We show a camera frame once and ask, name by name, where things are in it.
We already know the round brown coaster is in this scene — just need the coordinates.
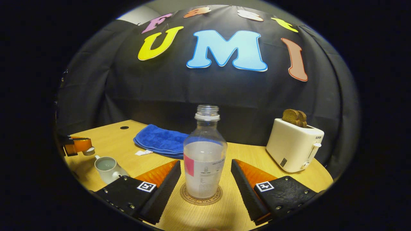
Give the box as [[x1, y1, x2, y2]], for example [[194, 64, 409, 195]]
[[180, 182, 223, 206]]

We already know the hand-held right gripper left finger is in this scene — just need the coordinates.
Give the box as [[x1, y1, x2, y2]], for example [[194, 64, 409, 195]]
[[92, 160, 182, 225]]

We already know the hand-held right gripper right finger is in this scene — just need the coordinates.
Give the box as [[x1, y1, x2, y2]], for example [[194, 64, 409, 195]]
[[231, 159, 325, 226]]

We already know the clear plastic water bottle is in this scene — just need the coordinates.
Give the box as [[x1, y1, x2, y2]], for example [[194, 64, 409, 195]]
[[183, 105, 228, 199]]

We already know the folded blue towel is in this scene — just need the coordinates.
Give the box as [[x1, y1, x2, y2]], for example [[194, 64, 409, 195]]
[[133, 124, 190, 160]]

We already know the black backdrop cloth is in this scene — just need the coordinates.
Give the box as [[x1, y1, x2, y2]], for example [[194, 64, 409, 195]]
[[56, 5, 360, 180]]

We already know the white ceramic teacup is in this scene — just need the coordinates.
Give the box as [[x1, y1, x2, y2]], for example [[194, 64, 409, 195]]
[[94, 155, 129, 185]]

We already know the white toaster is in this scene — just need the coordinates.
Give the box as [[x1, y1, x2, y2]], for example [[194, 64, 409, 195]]
[[266, 118, 325, 173]]

